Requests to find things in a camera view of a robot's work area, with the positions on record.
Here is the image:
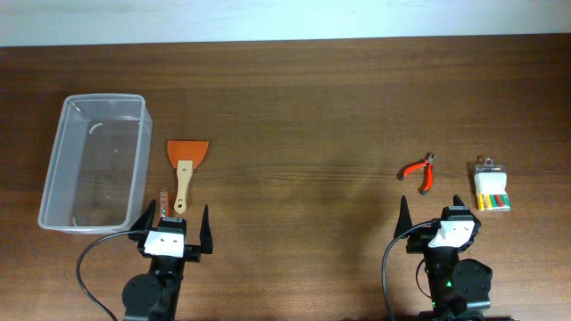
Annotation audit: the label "black camera cable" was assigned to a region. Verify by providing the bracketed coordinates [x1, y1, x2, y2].
[380, 219, 443, 321]
[75, 228, 148, 321]

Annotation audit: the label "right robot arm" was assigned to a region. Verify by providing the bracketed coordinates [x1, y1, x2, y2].
[393, 195, 492, 320]

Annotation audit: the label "orange socket bit rail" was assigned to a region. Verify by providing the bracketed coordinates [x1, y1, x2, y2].
[160, 189, 170, 218]

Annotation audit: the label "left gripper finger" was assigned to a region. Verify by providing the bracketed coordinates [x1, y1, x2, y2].
[129, 200, 156, 232]
[199, 205, 213, 254]

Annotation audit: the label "right black camera cable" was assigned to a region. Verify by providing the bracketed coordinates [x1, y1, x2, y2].
[380, 219, 443, 321]

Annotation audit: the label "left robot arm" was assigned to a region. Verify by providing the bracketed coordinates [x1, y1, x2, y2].
[122, 201, 213, 320]

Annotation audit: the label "left black camera cable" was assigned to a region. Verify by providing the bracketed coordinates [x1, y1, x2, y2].
[75, 228, 148, 321]

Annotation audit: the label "clear plastic storage container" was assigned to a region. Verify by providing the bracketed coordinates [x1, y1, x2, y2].
[37, 94, 153, 235]

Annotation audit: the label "orange scraper wooden handle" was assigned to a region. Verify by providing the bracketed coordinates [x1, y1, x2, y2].
[167, 140, 209, 214]

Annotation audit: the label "red handled cutting pliers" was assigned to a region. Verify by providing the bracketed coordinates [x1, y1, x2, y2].
[396, 152, 438, 196]

